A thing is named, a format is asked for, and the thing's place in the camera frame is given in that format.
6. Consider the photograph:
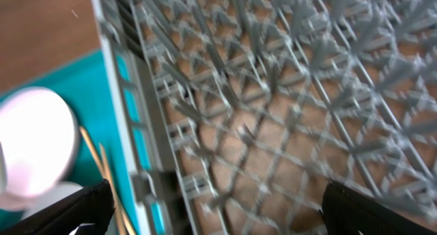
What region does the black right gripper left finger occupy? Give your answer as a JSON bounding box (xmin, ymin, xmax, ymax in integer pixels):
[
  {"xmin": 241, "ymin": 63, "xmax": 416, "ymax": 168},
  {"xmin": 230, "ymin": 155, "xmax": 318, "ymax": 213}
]
[{"xmin": 1, "ymin": 179, "xmax": 115, "ymax": 235}]

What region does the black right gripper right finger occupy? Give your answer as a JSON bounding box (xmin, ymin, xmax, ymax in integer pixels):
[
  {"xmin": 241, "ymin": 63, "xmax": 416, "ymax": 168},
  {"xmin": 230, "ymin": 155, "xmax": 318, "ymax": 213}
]
[{"xmin": 321, "ymin": 181, "xmax": 436, "ymax": 235}]

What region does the grey-green bowl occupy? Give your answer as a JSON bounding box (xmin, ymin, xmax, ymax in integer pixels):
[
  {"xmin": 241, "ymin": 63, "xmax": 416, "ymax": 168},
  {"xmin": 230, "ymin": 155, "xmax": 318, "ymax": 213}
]
[{"xmin": 1, "ymin": 182, "xmax": 83, "ymax": 219}]

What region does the wooden chopstick near bowl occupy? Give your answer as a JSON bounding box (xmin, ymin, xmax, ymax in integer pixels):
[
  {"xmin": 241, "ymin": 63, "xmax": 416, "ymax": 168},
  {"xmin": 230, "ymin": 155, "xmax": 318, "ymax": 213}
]
[{"xmin": 99, "ymin": 143, "xmax": 127, "ymax": 235}]

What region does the wooden chopstick near rack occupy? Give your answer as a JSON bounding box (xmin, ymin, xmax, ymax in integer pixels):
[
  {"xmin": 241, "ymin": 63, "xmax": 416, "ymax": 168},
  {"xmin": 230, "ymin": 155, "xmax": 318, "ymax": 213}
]
[{"xmin": 79, "ymin": 126, "xmax": 137, "ymax": 235}]

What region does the large white plate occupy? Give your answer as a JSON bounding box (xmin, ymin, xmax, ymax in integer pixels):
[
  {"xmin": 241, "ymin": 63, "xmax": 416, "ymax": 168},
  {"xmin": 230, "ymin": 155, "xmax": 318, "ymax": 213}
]
[{"xmin": 1, "ymin": 86, "xmax": 79, "ymax": 198}]

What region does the teal plastic tray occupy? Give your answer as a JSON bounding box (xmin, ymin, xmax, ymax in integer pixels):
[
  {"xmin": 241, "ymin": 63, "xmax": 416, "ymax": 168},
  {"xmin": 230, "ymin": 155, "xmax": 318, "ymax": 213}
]
[{"xmin": 0, "ymin": 49, "xmax": 167, "ymax": 235}]

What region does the grey plastic dish rack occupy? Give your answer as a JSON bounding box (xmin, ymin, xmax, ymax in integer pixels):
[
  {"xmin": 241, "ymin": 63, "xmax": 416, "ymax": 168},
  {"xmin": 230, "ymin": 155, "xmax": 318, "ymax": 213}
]
[{"xmin": 91, "ymin": 0, "xmax": 436, "ymax": 234}]

